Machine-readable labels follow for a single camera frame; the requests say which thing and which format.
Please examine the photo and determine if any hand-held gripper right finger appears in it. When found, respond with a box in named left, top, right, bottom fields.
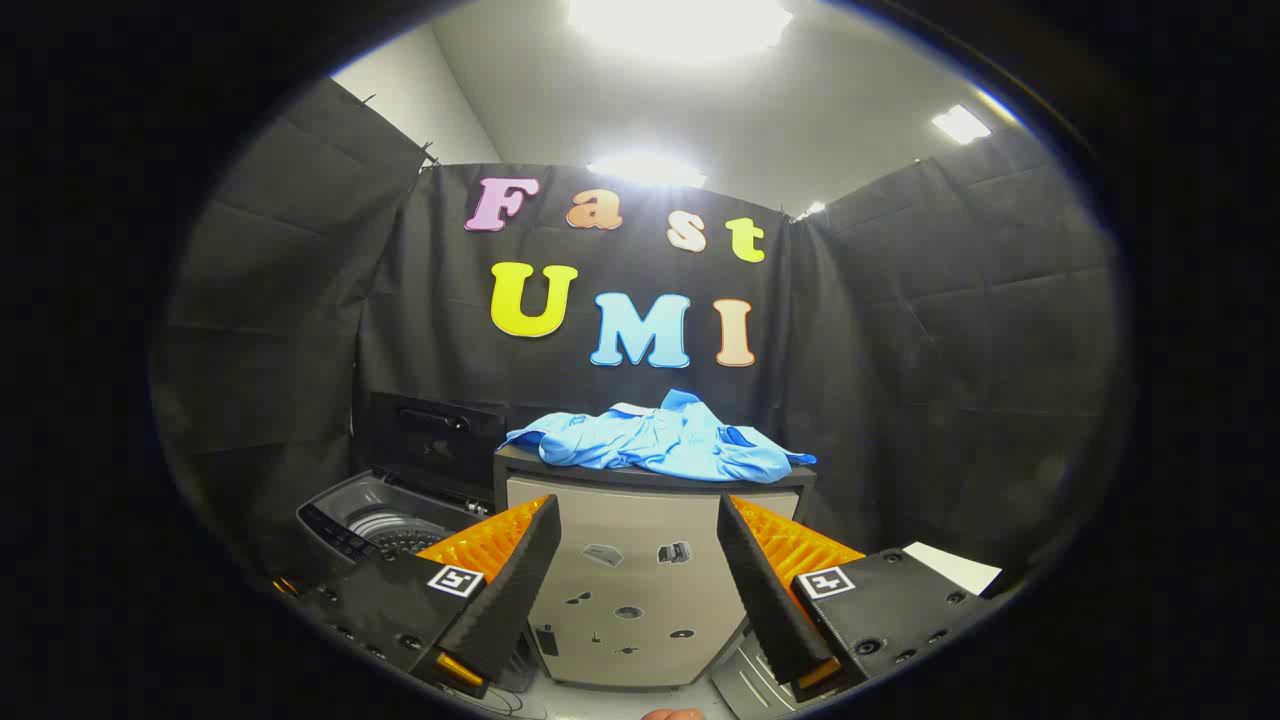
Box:
left=716, top=493, right=991, bottom=703

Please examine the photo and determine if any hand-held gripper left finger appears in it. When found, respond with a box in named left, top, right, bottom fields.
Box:
left=298, top=494, right=562, bottom=699

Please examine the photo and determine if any light blue shirt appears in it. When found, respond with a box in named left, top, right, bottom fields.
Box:
left=500, top=389, right=818, bottom=485

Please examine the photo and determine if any dark grey washing machine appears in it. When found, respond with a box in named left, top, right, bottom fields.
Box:
left=297, top=470, right=501, bottom=586

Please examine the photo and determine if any grey ribbed panel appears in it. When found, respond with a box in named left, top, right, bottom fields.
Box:
left=710, top=632, right=801, bottom=720

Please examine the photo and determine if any grey cabinet with dark top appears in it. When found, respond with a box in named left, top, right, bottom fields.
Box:
left=493, top=445, right=816, bottom=691

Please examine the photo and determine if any white board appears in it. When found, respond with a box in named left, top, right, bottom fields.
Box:
left=905, top=542, right=1003, bottom=598

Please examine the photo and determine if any black backdrop cloth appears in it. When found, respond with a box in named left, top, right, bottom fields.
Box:
left=150, top=78, right=1119, bottom=581

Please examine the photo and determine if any oval ceiling light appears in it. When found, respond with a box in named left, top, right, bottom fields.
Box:
left=586, top=152, right=707, bottom=190

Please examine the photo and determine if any rectangular ceiling light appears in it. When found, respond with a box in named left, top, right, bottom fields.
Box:
left=931, top=104, right=992, bottom=146

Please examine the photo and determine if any large round ceiling light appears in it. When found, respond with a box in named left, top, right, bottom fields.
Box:
left=568, top=0, right=796, bottom=63

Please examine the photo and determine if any black cable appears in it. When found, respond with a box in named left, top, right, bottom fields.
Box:
left=468, top=660, right=553, bottom=720

